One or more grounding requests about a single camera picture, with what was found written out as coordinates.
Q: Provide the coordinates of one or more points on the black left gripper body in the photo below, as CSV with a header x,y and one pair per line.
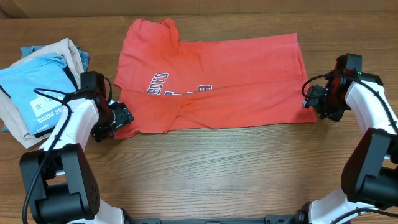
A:
x,y
122,114

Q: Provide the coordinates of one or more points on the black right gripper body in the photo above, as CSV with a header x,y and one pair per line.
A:
x,y
320,101

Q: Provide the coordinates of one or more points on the red printed t-shirt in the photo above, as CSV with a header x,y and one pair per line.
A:
x,y
168,84

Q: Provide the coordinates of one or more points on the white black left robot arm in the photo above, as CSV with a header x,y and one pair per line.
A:
x,y
59,183

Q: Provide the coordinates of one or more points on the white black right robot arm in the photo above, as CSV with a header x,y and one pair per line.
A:
x,y
366,185

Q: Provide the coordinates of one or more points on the light blue folded t-shirt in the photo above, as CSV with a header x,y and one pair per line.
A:
x,y
37,87

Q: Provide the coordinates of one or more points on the beige folded garment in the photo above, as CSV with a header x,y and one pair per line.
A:
x,y
9,110

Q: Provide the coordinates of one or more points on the blue denim folded garment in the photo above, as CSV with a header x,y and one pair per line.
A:
x,y
77,61

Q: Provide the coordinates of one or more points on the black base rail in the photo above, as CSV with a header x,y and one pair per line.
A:
x,y
269,219

